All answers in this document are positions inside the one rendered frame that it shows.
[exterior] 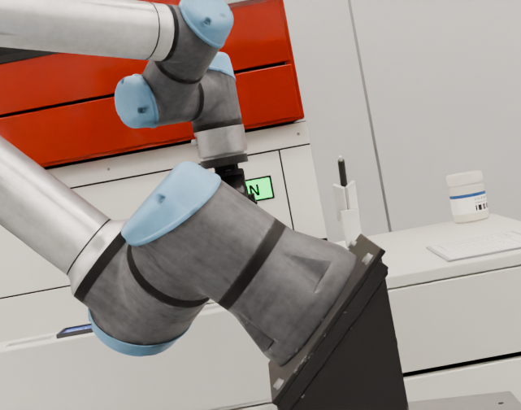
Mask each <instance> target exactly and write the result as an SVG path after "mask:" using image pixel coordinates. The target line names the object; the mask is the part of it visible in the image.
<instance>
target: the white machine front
mask: <svg viewBox="0 0 521 410"><path fill-rule="evenodd" d="M245 138H246V142H247V147H248V149H247V150H244V152H245V153H247V156H248V162H244V163H239V164H238V167H239V168H243V170H244V173H245V181H253V180H258V179H263V178H267V177H269V180H270V184H271V192H272V197H269V198H261V199H256V202H258V204H257V205H258V206H260V207H261V208H262V209H263V210H265V211H266V212H268V213H269V214H271V215H272V216H274V217H275V218H276V219H277V220H279V221H280V222H282V223H283V224H285V225H287V226H288V227H289V228H291V229H293V230H295V231H298V232H300V233H304V234H307V235H310V236H313V237H316V238H320V239H323V240H326V241H327V240H328V238H327V234H326V229H325V224H324V219H323V211H322V207H321V202H320V197H319V189H318V184H317V180H316V175H315V167H314V162H313V158H312V153H311V148H310V140H309V135H308V131H307V126H306V121H301V122H297V123H292V124H283V125H279V126H275V127H270V128H265V129H257V130H253V131H248V132H245ZM197 148H198V146H192V144H191V142H187V143H183V144H178V145H174V146H165V147H161V148H157V149H152V150H144V151H139V152H135V153H130V154H126V155H117V156H113V157H108V158H104V159H95V160H91V161H87V162H82V163H78V164H69V165H65V166H60V167H56V168H47V169H46V171H47V172H49V173H50V174H52V175H53V176H54V177H56V178H57V179H59V180H60V181H61V182H62V183H63V184H65V185H66V186H68V187H69V188H70V189H72V190H73V191H75V192H76V193H77V194H78V195H79V196H81V197H82V198H84V199H85V200H86V201H87V202H89V203H90V204H92V205H93V206H94V207H96V208H97V209H98V210H99V211H100V212H102V213H103V214H105V215H106V216H108V217H109V218H110V219H112V220H126V219H130V218H131V216H132V215H133V214H134V212H135V211H136V210H137V209H138V208H139V207H140V205H142V203H143V202H144V201H145V200H146V199H147V197H148V196H149V195H150V194H151V193H152V192H153V190H154V189H155V188H156V187H157V186H158V184H159V183H160V182H161V181H162V180H163V179H164V178H165V176H166V175H167V174H168V173H169V172H170V171H171V170H172V169H173V168H174V167H175V166H176V165H177V164H179V163H182V162H185V161H189V162H194V163H196V164H198V165H200V166H201V163H200V162H201V161H203V159H199V158H198V152H197ZM89 323H91V322H90V321H89V317H88V307H86V306H85V305H84V304H83V303H82V302H80V301H79V300H78V299H76V298H75V297H74V296H73V295H72V291H71V285H70V280H69V278H68V276H67V275H66V274H65V273H63V272H62V271H60V270H59V269H58V268H56V267H55V266H54V265H53V264H51V263H50V262H49V261H47V260H46V259H45V258H43V257H42V256H41V255H39V254H38V253H36V252H35V251H34V250H33V249H32V248H30V247H29V246H27V245H26V244H25V243H23V242H22V241H20V240H19V239H18V238H17V237H16V236H14V235H13V234H12V233H10V232H9V231H7V230H6V229H5V228H3V227H2V226H1V225H0V342H7V341H11V340H16V339H21V338H29V337H33V336H38V335H43V334H51V333H56V332H59V331H61V330H62V329H63V328H67V327H72V326H77V325H85V324H89Z"/></svg>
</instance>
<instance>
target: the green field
mask: <svg viewBox="0 0 521 410"><path fill-rule="evenodd" d="M246 188H247V194H251V193H254V194H255V198H256V199H261V198H269V197H272V192H271V184H270V180H269V177H267V178H263V179H258V180H253V181H246Z"/></svg>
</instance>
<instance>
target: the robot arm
mask: <svg viewBox="0 0 521 410"><path fill-rule="evenodd" d="M232 26H233V14H232V11H231V10H230V7H229V6H228V4H227V3H226V2H225V1H224V0H180V3H179V6H174V5H168V4H162V3H156V2H143V1H137V0H0V47H8V48H17V49H26V50H44V51H53V52H62V53H71V54H80V55H97V56H106V57H116V58H125V59H142V60H149V62H148V63H147V65H146V67H145V70H144V72H143V73H142V74H141V75H139V74H133V75H132V76H126V77H125V78H123V79H122V80H120V82H119V83H118V85H117V86H116V89H115V108H116V111H117V113H118V115H119V116H120V119H121V120H122V121H123V122H124V124H126V125H127V126H128V127H130V128H133V129H141V128H152V129H154V128H156V127H158V126H163V125H168V124H178V123H183V122H190V121H191V123H192V128H193V132H194V136H195V138H196V139H195V140H192V141H191V144H192V146H198V148H197V152H198V158H199V159H203V161H201V162H200V163H201V166H200V165H198V164H196V163H194V162H189V161H185V162H182V163H179V164H177V165H176V166H175V167H174V168H173V169H172V170H171V171H170V172H169V173H168V174H167V175H166V176H165V178H164V179H163V180H162V181H161V182H160V183H159V184H158V186H157V187H156V188H155V189H154V190H153V192H152V193H151V194H150V195H149V196H148V197H147V199H146V200H145V201H144V202H143V203H142V205H140V207H139V208H138V209H137V210H136V211H135V212H134V214H133V215H132V216H131V218H130V219H126V220H112V219H110V218H109V217H108V216H106V215H105V214H103V213H102V212H100V211H99V210H98V209H97V208H96V207H94V206H93V205H92V204H90V203H89V202H87V201H86V200H85V199H84V198H82V197H81V196H79V195H78V194H77V193H76V192H75V191H73V190H72V189H70V188H69V187H68V186H66V185H65V184H63V183H62V182H61V181H60V180H59V179H57V178H56V177H54V176H53V175H52V174H50V173H49V172H47V171H46V170H45V169H44V168H43V167H42V166H40V165H39V164H37V163H36V162H35V161H33V160H32V159H30V158H29V157H28V156H27V155H26V154H24V153H23V152H22V151H20V150H19V149H17V148H16V147H15V146H13V145H12V144H10V143H9V142H8V141H7V140H6V139H4V138H3V137H1V136H0V225H1V226H2V227H3V228H5V229H6V230H7V231H9V232H10V233H12V234H13V235H14V236H16V237H17V238H18V239H19V240H20V241H22V242H23V243H25V244H26V245H27V246H29V247H30V248H32V249H33V250H34V251H35V252H36V253H38V254H39V255H41V256H42V257H43V258H45V259H46V260H47V261H49V262H50V263H51V264H53V265H54V266H55V267H56V268H58V269H59V270H60V271H62V272H63V273H65V274H66V275H67V276H68V278H69V280H70V285H71V291H72V295H73V296H74V297H75V298H76V299H78V300H79V301H80V302H82V303H83V304H84V305H85V306H86V307H88V317H89V321H90V322H91V324H92V326H91V328H92V330H93V332H94V333H95V335H96V336H97V337H98V339H99V340H100V341H101V342H103V343H104V344H105V345H106V346H108V347H109V348H111V349H112V350H114V351H117V352H119V353H122V354H125V355H130V356H138V357H142V356H146V355H157V354H159V353H161V352H163V351H165V350H166V349H168V348H169V347H171V346H172V345H173V344H174V343H175V342H176V340H178V339H179V338H181V337H182V336H183V335H184V334H185V333H186V332H187V331H188V330H189V327H190V326H191V324H192V322H193V320H194V319H195V318H196V317H197V315H198V314H199V312H200V311H201V310H202V309H203V308H204V307H205V305H206V304H207V302H208V301H209V300H210V299H211V300H213V301H214V302H216V303H217V304H218V305H220V306H221V307H223V308H224V309H226V310H227V311H229V312H230V313H232V314H233V315H234V316H235V317H236V319H237V320H238V321H239V323H240V324H241V325H242V327H243V328H244V329H245V331H246V332H247V334H248V335H249V336H250V337H251V338H252V339H253V341H254V342H255V344H256V345H257V346H258V348H259V349H260V350H261V352H262V353H263V354H264V355H265V356H266V357H267V358H268V359H269V360H271V361H273V362H274V363H276V364H277V365H279V366H280V367H282V366H284V365H286V364H287V363H288V362H289V361H290V360H291V359H292V358H293V357H294V356H295V355H296V354H297V353H298V352H299V351H300V350H301V349H302V348H303V347H304V346H305V344H306V343H307V342H308V341H309V339H310V338H311V336H312V335H313V334H314V333H315V331H316V330H317V329H318V328H319V326H320V325H321V323H322V322H323V320H324V319H325V317H326V316H327V314H328V313H329V312H330V311H331V309H332V307H333V305H334V304H335V302H336V301H337V300H338V298H339V296H340V295H341V292H342V291H343V289H344V288H345V286H346V284H347V282H348V280H349V279H350V276H351V274H352V272H353V271H354V267H355V265H356V263H357V256H356V255H355V254H353V253H352V252H350V251H349V250H347V249H346V248H344V247H343V246H341V245H338V244H336V243H333V242H329V241H326V240H323V239H320V238H316V237H313V236H310V235H307V234H304V233H300V232H298V231H295V230H293V229H291V228H289V227H288V226H287V225H285V224H283V223H282V222H280V221H279V220H277V219H276V218H275V217H274V216H272V215H271V214H269V213H268V212H266V211H265V210H263V209H262V208H261V207H260V206H258V205H257V204H258V202H256V198H255V194H254V193H251V194H247V188H246V182H245V173H244V170H243V168H239V167H238V164H239V163H244V162H248V156H247V153H245V152H244V150H247V149H248V147H247V142H246V138H245V130H244V125H243V124H242V118H241V110H240V106H239V101H238V97H237V88H236V77H235V76H234V73H233V69H232V65H231V61H230V58H229V56H228V55H227V54H225V53H224V52H219V49H220V48H222V47H223V46H224V43H225V41H226V39H227V37H228V34H229V33H230V31H231V28H232ZM208 168H213V169H214V170H215V173H211V172H209V171H207V169H208Z"/></svg>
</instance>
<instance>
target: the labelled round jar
mask: <svg viewBox="0 0 521 410"><path fill-rule="evenodd" d="M446 180H447V185H448V186H449V200H450V204H451V209H452V214H453V218H454V222H455V223H457V224H461V223H468V222H474V221H478V220H484V219H487V218H488V217H489V213H488V203H487V198H486V193H485V189H484V183H483V182H482V180H483V176H482V171H480V170H475V171H469V172H460V173H455V174H452V175H448V176H447V177H446Z"/></svg>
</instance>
